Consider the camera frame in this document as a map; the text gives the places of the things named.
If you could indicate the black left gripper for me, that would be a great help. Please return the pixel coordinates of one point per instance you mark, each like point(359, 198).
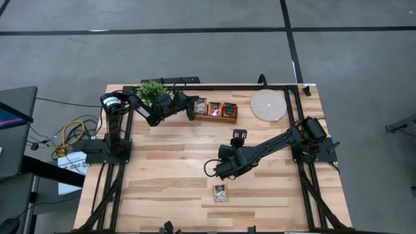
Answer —
point(178, 104)

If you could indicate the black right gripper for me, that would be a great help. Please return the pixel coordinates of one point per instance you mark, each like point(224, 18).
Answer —
point(225, 152)

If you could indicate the gold vanilla cinnamon tea packet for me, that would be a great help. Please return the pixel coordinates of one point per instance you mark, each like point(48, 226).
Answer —
point(200, 106)
point(221, 193)

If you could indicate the orange peach passionfruit tea packet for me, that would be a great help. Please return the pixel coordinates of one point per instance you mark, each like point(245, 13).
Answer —
point(214, 109)

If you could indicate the red strawberry tea packet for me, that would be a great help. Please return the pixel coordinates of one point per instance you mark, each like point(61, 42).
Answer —
point(229, 110)

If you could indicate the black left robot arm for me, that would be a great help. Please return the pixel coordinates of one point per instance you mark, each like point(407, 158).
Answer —
point(113, 130)

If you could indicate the wooden tea organizer box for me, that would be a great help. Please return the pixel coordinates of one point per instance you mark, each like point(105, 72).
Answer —
point(216, 119)

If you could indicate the black flat bar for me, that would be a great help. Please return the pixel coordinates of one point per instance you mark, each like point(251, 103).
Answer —
point(182, 80)

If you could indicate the green plant in white pot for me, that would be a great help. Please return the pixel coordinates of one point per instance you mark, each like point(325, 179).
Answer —
point(151, 91)

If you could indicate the black curved clamp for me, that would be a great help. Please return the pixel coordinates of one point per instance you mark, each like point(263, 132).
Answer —
point(262, 79)

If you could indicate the black controller box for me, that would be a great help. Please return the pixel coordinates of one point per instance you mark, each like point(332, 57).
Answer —
point(92, 148)

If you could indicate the white paper sheet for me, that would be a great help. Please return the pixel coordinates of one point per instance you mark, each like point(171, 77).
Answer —
point(68, 188)
point(70, 161)

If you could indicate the grey stand leg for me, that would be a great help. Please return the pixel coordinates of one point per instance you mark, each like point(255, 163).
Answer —
point(403, 125)

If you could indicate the dark grey desk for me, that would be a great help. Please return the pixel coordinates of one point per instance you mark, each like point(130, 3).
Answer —
point(16, 146)

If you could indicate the laptop with blue screen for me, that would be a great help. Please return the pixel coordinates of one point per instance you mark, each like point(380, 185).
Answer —
point(9, 118)

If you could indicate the black computer mouse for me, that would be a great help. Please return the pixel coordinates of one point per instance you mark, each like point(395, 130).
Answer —
point(8, 226)

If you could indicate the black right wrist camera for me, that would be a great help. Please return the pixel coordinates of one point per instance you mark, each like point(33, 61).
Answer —
point(240, 134)

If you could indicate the small black bracket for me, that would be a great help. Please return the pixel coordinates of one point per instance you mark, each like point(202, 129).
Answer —
point(252, 229)
point(169, 226)
point(306, 91)

